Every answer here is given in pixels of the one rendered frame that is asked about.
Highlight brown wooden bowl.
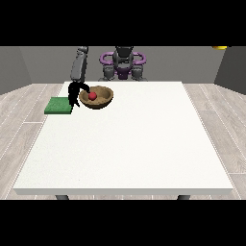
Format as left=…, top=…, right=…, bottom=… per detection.
left=78, top=85, right=115, bottom=111

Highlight green square pad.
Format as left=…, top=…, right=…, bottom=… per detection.
left=43, top=96, right=74, bottom=115

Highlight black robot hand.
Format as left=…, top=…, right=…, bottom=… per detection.
left=67, top=81, right=91, bottom=109

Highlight grey robot trunk purple rings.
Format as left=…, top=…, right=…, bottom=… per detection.
left=97, top=46, right=149, bottom=83

